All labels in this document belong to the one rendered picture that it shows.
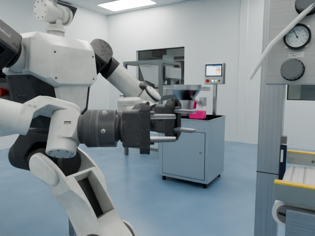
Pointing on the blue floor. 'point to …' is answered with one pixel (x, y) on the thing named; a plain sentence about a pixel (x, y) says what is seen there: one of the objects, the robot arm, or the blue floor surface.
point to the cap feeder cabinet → (195, 151)
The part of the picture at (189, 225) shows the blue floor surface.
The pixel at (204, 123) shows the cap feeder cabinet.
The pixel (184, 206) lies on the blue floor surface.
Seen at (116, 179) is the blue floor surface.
